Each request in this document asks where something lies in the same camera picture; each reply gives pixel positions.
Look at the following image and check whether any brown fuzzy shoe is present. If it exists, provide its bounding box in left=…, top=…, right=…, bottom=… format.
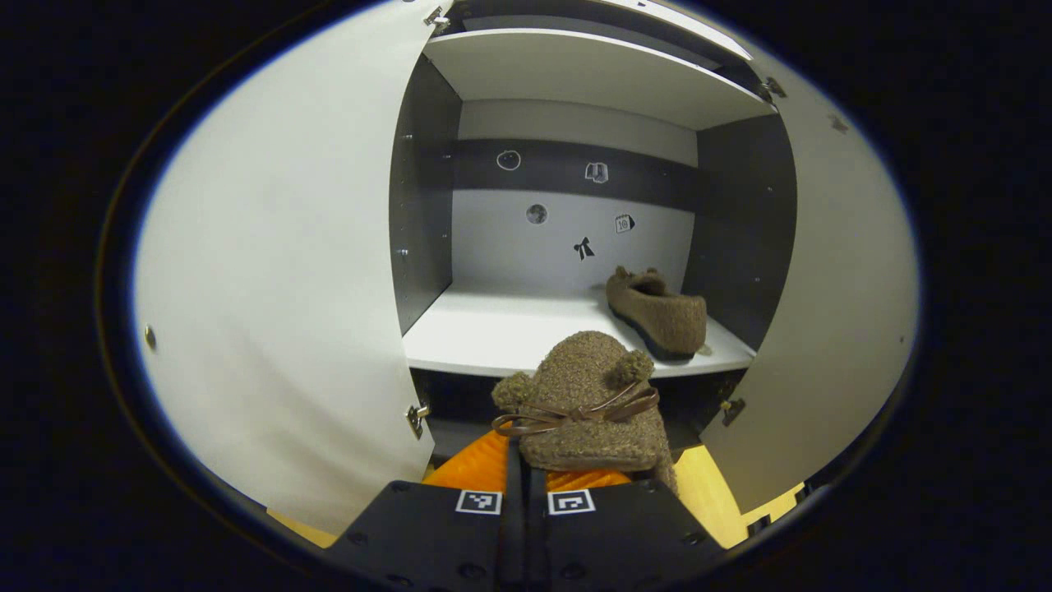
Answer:
left=606, top=265, right=708, bottom=361
left=491, top=331, right=679, bottom=494

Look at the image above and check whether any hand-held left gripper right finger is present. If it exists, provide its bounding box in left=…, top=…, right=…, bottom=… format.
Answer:
left=527, top=469, right=729, bottom=590

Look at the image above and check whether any white door with bar handle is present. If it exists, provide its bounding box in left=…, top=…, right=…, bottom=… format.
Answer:
left=131, top=0, right=436, bottom=535

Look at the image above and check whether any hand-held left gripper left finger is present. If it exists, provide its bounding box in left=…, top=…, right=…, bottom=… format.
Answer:
left=325, top=428, right=528, bottom=590

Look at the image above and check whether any white shoe cabinet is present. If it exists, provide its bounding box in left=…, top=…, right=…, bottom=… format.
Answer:
left=389, top=0, right=798, bottom=461

